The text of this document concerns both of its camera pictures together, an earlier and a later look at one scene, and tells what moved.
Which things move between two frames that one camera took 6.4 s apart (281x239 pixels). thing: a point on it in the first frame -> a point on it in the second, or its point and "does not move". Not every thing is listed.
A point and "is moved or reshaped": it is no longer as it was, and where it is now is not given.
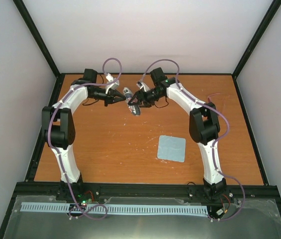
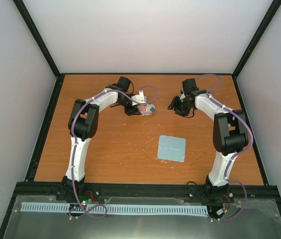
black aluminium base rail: [239, 190] does not move
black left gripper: [110, 100] -> [132, 111]
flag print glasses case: [135, 109] is moved or reshaped
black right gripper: [146, 103] -> [173, 105]
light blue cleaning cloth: [171, 148] does not move
